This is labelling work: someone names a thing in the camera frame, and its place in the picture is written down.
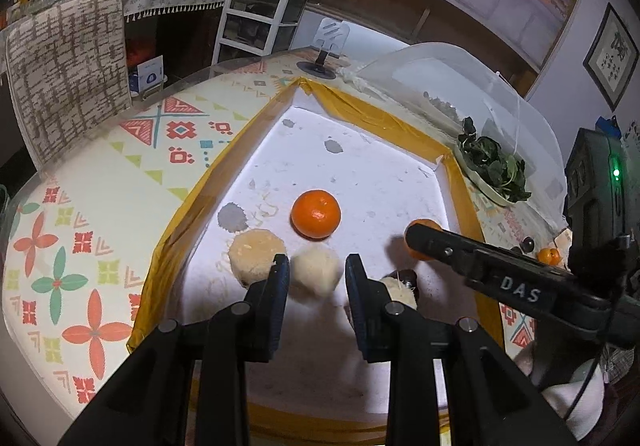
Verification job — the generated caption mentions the orange mandarin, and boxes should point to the orange mandarin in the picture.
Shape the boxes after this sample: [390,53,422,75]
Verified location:
[404,219,442,261]
[290,189,342,240]

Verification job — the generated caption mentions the small mandarin on table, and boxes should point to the small mandarin on table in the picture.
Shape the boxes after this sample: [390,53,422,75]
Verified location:
[536,248,562,266]

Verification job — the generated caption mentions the plate of green spinach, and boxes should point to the plate of green spinach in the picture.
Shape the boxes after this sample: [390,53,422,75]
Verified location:
[456,117,532,203]

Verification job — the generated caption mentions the white mesh food cover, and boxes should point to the white mesh food cover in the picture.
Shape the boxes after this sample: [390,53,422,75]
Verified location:
[341,42,567,229]

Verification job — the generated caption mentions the pale fruit chunk with plum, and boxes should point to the pale fruit chunk with plum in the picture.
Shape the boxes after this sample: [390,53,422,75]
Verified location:
[381,270,420,310]

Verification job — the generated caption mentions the patterned tablecloth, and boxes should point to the patterned tablecloth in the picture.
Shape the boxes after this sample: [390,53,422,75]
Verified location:
[2,54,454,422]

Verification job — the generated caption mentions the framed calligraphy picture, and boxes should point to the framed calligraphy picture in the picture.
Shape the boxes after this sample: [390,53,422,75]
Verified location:
[582,3,639,112]

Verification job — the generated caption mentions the orange mandarin in tray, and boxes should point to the orange mandarin in tray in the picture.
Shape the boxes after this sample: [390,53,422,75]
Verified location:
[290,189,342,240]

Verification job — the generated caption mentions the white tray with yellow rim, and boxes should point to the white tray with yellow rim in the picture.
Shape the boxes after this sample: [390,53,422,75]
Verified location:
[127,78,502,445]

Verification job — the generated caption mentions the phone stand with white card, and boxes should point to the phone stand with white card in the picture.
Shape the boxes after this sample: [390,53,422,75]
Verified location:
[296,17,350,80]

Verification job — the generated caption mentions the white plastic drawer unit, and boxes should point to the white plastic drawer unit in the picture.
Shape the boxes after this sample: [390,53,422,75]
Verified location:
[212,0,307,64]

